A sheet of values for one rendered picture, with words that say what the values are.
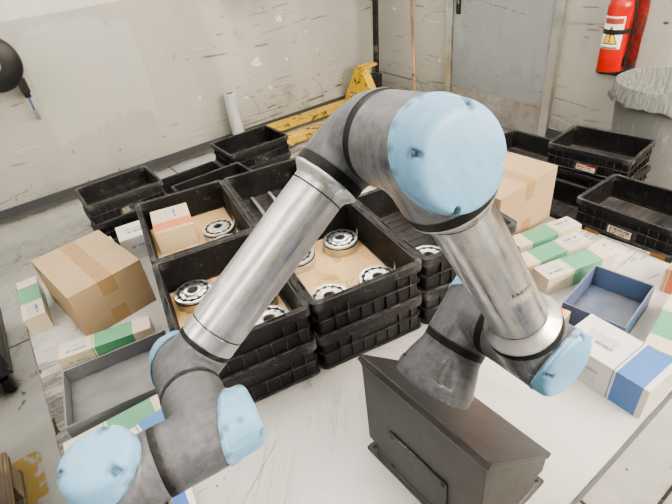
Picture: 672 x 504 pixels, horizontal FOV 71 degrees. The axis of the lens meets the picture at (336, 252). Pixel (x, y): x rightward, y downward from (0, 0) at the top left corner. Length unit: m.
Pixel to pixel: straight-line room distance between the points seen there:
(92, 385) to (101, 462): 0.91
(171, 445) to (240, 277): 0.20
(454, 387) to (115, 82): 3.83
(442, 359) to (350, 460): 0.34
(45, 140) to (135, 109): 0.71
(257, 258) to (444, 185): 0.25
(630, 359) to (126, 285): 1.33
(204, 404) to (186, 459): 0.06
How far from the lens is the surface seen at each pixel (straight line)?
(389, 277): 1.12
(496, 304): 0.67
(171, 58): 4.42
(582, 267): 1.50
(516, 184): 1.58
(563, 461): 1.12
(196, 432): 0.53
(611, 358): 1.20
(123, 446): 0.53
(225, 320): 0.60
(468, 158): 0.49
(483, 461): 0.75
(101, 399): 1.38
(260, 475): 1.10
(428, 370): 0.86
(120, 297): 1.56
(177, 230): 1.54
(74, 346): 1.49
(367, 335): 1.22
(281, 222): 0.59
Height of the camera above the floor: 1.62
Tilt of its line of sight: 35 degrees down
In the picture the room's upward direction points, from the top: 7 degrees counter-clockwise
